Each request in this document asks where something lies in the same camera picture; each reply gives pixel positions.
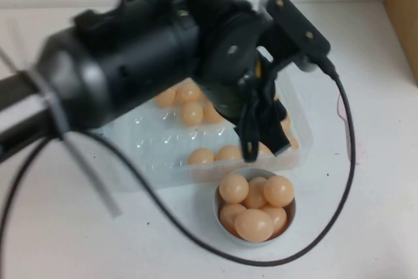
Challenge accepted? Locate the grey zip tie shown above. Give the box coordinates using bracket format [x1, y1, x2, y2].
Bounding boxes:
[0, 46, 121, 220]

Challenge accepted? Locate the white round bowl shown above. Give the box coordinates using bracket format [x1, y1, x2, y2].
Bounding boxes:
[214, 167, 297, 254]

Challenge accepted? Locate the black camera cable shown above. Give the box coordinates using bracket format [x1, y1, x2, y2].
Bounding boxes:
[0, 56, 357, 267]

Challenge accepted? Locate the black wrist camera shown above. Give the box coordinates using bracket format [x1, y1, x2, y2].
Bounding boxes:
[257, 0, 331, 73]

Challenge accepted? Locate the pink plastic knife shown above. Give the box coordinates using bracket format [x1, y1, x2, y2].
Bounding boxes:
[336, 92, 364, 165]

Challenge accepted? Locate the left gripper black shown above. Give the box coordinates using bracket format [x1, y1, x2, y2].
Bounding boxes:
[199, 14, 293, 164]

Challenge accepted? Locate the brown cardboard box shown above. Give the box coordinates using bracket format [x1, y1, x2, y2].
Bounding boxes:
[383, 0, 418, 86]

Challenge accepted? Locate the clear plastic egg box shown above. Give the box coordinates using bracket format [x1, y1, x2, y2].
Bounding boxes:
[99, 69, 315, 192]

